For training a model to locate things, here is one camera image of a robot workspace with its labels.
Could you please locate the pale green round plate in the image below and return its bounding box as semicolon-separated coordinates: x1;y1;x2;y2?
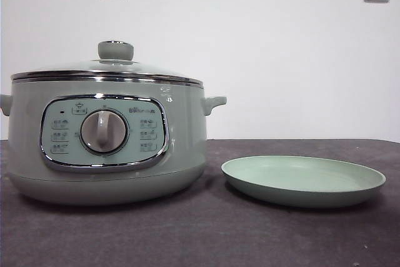
221;155;387;208

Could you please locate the pale green electric steamer pot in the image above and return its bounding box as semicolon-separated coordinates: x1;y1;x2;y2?
0;74;228;207

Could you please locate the glass lid with green knob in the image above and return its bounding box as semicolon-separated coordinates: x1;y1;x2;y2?
10;41;204;87

